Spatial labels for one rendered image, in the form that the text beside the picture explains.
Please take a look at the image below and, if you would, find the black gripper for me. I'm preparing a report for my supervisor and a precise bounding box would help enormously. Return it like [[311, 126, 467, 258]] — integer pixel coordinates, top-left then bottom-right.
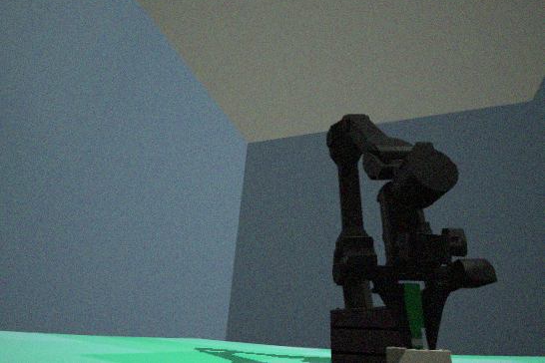
[[335, 214, 498, 350]]

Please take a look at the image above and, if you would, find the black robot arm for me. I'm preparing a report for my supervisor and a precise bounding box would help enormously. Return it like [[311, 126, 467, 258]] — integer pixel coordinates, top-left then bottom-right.
[[326, 114, 467, 309]]

